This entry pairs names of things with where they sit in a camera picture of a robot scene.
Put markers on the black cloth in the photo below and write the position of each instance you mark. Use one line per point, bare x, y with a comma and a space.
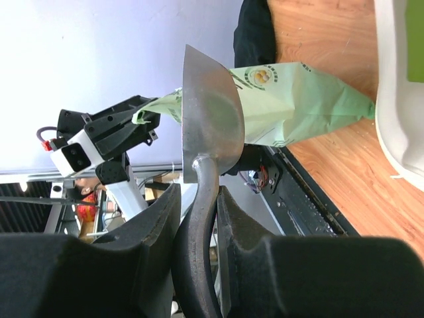
254, 41

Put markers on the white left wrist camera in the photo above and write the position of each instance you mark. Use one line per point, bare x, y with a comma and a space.
74, 156

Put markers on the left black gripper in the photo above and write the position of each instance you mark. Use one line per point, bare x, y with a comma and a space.
114, 130

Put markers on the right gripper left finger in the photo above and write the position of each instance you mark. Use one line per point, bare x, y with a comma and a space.
124, 273

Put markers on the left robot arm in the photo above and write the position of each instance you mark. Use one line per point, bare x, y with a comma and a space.
117, 176

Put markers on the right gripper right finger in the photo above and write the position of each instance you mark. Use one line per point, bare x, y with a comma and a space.
264, 275

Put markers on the green cat litter bag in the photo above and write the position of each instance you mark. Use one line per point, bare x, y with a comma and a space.
285, 103

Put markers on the metal litter scoop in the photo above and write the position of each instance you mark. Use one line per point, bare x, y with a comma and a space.
213, 135

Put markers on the beige green litter box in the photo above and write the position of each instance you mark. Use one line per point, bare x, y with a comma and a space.
399, 104

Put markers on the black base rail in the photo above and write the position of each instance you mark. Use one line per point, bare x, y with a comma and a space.
294, 199

